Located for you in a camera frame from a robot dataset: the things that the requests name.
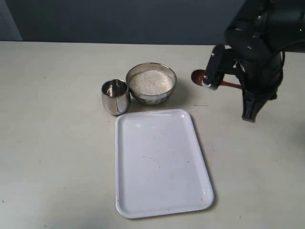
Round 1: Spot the steel bowl with rice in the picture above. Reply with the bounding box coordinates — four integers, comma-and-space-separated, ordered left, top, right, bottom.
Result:
125, 62, 177, 104

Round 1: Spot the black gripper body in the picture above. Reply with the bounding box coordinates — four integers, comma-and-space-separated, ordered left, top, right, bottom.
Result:
224, 0, 305, 99

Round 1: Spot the small steel cup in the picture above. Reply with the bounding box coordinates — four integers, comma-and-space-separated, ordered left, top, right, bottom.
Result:
101, 79, 131, 116

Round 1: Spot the brown wooden spoon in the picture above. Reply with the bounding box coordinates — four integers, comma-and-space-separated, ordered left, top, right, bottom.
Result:
191, 69, 242, 90

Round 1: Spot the white rectangular plastic tray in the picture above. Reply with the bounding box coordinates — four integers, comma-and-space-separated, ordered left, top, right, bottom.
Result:
115, 109, 214, 219

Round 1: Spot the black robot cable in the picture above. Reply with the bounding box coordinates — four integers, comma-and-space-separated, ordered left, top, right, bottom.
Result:
269, 38, 305, 96

